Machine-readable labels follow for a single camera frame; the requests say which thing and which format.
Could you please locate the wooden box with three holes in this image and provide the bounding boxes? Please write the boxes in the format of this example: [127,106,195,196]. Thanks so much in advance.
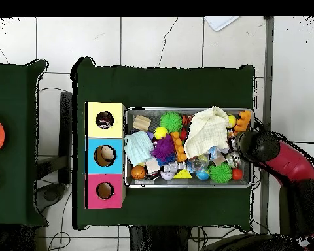
[84,101,127,209]

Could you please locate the orange toy building brick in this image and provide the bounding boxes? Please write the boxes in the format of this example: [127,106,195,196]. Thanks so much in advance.
[234,110,253,133]
[170,131,188,163]

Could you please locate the dark green table cloth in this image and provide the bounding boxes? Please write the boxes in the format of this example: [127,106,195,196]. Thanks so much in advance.
[71,57,256,231]
[0,59,49,228]

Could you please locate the silver wire mesh bin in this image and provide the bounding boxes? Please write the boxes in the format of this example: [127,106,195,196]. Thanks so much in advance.
[124,107,253,188]

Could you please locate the white tray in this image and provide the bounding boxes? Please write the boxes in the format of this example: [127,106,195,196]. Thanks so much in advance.
[203,16,240,32]

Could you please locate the mint green knitted cloth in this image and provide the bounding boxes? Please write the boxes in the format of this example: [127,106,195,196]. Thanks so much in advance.
[124,131,154,167]

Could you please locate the grey metal bar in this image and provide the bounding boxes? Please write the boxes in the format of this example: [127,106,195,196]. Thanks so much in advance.
[258,16,275,235]

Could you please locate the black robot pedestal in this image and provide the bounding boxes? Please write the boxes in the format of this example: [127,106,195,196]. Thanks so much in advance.
[129,225,192,251]

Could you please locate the green spiky rubber ball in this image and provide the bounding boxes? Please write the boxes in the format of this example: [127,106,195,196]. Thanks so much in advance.
[160,112,183,134]
[209,162,233,184]

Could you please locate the yellow plastic ball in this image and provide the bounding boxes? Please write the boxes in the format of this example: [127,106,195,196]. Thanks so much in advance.
[154,126,169,141]

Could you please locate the cream knitted cloth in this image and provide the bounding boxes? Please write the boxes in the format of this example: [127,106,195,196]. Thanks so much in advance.
[184,105,230,159]

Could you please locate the plain wooden wedge block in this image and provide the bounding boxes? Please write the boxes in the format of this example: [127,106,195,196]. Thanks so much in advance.
[133,115,152,131]

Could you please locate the purple spiky rubber toy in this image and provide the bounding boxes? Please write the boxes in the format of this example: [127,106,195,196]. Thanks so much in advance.
[150,134,177,167]

